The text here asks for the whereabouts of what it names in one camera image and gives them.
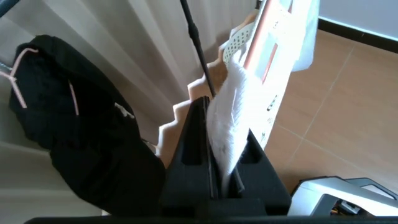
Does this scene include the white printed t-shirt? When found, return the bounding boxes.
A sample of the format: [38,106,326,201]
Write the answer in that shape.
[205,0,321,197]

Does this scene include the black clothes rack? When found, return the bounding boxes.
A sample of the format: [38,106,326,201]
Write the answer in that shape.
[0,0,217,98]

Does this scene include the beige curtain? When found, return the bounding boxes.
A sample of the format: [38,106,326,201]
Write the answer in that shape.
[0,0,259,218]

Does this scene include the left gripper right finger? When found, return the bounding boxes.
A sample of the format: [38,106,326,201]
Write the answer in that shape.
[229,129,292,218]

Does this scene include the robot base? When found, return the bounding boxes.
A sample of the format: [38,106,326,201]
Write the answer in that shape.
[287,175,398,218]

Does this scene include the black shorts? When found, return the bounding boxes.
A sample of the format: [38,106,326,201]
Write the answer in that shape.
[8,34,166,218]

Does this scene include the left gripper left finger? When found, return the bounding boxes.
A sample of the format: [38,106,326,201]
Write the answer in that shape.
[160,95,223,218]

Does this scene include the pink clothes hanger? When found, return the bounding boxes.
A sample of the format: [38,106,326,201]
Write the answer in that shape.
[0,47,80,116]
[242,0,279,85]

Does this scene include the white laundry basket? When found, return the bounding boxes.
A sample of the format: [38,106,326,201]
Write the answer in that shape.
[222,12,259,65]

